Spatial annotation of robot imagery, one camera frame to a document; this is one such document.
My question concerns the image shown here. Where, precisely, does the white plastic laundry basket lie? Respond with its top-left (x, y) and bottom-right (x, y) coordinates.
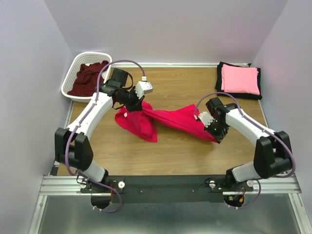
top-left (61, 52), bottom-right (113, 103)

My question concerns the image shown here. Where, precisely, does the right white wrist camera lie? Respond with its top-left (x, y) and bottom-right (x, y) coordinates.
top-left (194, 112), bottom-right (215, 128)

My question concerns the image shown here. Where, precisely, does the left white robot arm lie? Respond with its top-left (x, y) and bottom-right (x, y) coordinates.
top-left (55, 69), bottom-right (153, 193)

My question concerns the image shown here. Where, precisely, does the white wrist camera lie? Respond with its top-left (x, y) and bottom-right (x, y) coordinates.
top-left (135, 81), bottom-right (153, 99)
top-left (194, 112), bottom-right (215, 128)

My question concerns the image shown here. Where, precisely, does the aluminium frame rail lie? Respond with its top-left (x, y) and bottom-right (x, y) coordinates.
top-left (39, 175), bottom-right (302, 196)

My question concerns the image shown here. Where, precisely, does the folded pink t shirt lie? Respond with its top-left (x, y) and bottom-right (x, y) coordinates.
top-left (221, 64), bottom-right (260, 96)

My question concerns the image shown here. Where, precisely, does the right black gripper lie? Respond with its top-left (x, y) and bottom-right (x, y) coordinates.
top-left (204, 118), bottom-right (229, 143)

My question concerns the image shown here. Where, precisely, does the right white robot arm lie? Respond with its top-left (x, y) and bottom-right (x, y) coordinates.
top-left (198, 97), bottom-right (295, 191)

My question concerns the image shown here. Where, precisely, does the folded black t shirt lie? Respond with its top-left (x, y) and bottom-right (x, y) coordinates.
top-left (215, 62), bottom-right (262, 100)

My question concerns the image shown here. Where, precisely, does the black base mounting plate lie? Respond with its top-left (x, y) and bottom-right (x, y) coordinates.
top-left (76, 175), bottom-right (253, 204)

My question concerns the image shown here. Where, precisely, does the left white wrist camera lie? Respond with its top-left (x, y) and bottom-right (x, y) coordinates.
top-left (135, 81), bottom-right (153, 99)

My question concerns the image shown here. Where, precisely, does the crimson red t shirt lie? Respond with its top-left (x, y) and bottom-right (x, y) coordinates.
top-left (115, 101), bottom-right (216, 142)

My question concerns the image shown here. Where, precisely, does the dark maroon t shirt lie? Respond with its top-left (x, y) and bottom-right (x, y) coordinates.
top-left (67, 60), bottom-right (109, 97)

